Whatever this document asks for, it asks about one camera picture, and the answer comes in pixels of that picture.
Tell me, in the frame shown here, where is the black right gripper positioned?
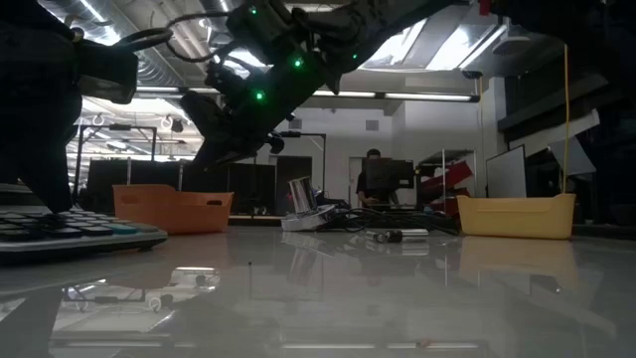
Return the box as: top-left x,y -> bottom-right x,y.
179,44 -> 344,168

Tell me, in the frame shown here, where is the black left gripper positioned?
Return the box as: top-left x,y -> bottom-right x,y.
0,19 -> 83,215

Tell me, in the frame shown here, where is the black partition row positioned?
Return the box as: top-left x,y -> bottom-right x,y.
85,157 -> 278,217

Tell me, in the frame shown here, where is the silver desk calculator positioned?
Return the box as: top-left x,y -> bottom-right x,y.
0,202 -> 170,266

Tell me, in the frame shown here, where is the orange plastic bin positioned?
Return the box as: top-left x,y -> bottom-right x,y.
111,183 -> 236,237

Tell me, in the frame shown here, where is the round silver metal device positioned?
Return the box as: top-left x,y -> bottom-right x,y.
279,175 -> 340,233

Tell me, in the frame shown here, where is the person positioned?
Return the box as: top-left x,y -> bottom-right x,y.
354,147 -> 399,209

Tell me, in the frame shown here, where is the black computer monitor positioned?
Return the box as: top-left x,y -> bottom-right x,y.
365,157 -> 415,192

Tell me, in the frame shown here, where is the long ceiling light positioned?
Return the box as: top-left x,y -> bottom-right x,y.
307,89 -> 481,103

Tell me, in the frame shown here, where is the red shelf rack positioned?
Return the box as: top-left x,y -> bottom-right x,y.
417,158 -> 475,216

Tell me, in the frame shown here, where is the white board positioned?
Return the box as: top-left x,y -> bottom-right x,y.
485,144 -> 529,200

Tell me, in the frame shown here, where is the yellow plastic bin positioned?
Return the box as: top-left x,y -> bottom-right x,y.
455,192 -> 578,242

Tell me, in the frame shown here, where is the black metal stand frame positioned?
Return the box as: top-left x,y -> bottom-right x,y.
73,122 -> 159,200

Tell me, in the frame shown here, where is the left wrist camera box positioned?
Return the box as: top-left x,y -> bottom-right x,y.
74,38 -> 140,106

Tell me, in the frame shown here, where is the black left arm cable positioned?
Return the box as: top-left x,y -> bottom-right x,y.
116,26 -> 175,53

